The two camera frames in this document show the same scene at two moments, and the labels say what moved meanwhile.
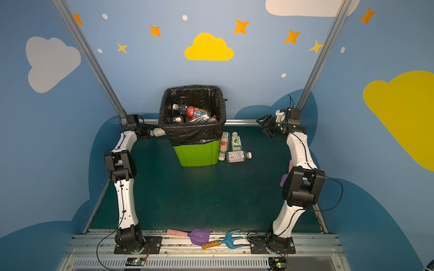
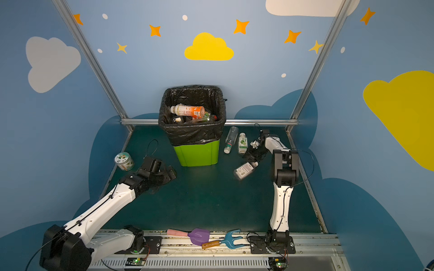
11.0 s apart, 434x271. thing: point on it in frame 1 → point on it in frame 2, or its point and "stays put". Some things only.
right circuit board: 277,263 stays put
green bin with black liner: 198,144 stays put
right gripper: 271,125 → 252,157
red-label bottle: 157,131 → 181,109
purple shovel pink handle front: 196,236 stays put
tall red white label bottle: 224,144 → 230,139
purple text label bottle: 238,156 → 244,170
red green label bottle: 190,112 → 207,117
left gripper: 147,131 → 165,174
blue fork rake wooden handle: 229,241 stays put
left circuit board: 135,261 stays put
